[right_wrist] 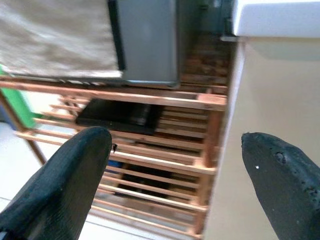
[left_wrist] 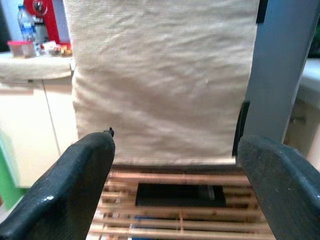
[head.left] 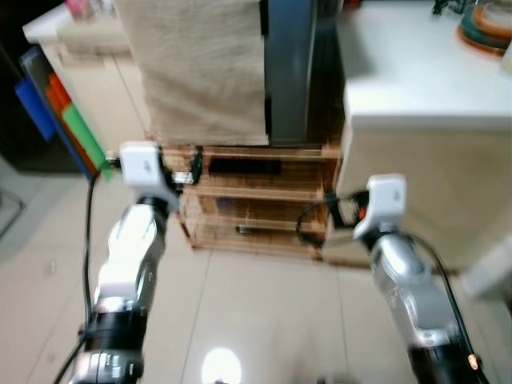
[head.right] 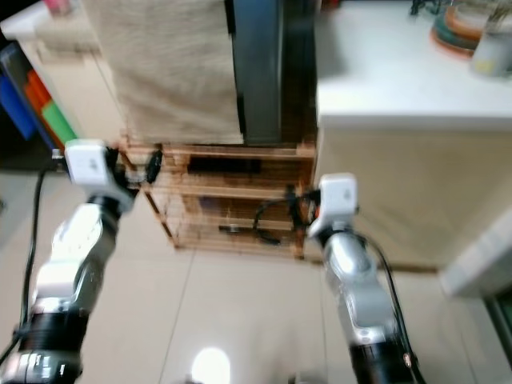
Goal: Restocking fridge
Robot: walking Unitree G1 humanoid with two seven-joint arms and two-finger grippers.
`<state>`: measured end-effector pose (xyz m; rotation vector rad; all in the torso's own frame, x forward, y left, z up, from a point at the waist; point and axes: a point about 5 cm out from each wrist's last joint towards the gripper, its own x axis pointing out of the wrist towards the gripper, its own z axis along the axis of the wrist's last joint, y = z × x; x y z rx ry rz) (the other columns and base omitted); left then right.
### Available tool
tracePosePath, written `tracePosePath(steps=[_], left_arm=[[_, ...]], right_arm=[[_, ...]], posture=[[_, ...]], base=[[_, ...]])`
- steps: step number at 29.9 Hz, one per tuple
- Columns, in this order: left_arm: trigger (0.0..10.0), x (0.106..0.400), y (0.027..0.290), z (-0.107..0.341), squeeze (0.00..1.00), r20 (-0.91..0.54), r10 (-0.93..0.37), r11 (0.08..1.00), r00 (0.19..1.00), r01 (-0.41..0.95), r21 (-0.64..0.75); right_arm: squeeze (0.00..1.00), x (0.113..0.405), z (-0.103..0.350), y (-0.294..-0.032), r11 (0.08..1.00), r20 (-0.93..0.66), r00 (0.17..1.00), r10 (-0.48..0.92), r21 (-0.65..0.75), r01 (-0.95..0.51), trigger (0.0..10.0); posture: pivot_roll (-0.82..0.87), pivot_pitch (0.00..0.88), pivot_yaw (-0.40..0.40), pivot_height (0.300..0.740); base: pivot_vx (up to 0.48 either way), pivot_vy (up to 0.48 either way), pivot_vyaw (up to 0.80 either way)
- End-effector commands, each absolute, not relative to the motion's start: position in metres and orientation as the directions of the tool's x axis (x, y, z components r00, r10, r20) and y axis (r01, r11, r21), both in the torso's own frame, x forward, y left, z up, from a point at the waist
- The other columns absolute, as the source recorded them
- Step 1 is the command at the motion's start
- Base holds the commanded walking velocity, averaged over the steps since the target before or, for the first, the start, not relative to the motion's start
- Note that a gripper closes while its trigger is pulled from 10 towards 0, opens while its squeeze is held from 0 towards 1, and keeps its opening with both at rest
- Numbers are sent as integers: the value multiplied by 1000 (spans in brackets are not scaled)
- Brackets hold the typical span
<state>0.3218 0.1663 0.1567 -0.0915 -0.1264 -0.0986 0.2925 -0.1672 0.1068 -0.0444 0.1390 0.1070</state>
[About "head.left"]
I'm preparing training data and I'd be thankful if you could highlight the long black box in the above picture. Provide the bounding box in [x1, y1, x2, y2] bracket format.
[206, 157, 283, 178]

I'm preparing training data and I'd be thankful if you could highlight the wooden slatted crate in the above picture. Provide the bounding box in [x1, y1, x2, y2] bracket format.
[158, 142, 346, 263]

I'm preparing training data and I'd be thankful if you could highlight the beige woven cloth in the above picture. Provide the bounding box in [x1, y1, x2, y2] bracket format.
[112, 0, 270, 147]

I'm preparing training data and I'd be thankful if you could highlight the green plastic board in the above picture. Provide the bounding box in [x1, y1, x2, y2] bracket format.
[60, 102, 114, 178]

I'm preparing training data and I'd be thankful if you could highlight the white shelf unit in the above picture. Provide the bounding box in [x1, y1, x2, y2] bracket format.
[22, 0, 154, 161]

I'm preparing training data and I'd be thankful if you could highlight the white counter cabinet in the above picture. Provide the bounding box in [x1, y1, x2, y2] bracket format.
[334, 0, 512, 273]

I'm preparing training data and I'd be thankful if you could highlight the orange plastic board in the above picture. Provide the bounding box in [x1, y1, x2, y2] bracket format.
[44, 72, 89, 161]

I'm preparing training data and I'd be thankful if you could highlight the pink object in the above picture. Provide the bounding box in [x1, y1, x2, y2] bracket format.
[64, 0, 95, 18]

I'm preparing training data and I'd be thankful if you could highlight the orange and teal plate stack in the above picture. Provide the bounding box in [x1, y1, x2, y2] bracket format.
[456, 0, 512, 58]

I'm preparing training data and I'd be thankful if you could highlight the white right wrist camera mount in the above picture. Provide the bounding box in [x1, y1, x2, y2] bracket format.
[353, 174, 406, 241]

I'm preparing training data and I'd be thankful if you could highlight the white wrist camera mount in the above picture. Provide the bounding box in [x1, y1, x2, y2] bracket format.
[353, 174, 406, 241]
[118, 142, 183, 210]

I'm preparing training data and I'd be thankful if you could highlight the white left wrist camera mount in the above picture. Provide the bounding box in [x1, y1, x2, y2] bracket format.
[118, 142, 183, 210]

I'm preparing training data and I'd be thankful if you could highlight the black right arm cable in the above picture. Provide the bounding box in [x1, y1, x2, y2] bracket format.
[294, 196, 487, 377]

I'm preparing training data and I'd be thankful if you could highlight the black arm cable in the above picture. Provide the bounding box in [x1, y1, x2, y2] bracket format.
[294, 196, 487, 377]
[52, 156, 121, 384]

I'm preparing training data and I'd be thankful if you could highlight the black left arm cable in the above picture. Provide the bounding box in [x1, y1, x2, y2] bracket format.
[52, 156, 121, 384]

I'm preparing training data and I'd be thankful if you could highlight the black cable bundle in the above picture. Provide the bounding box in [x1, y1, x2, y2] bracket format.
[432, 0, 474, 17]

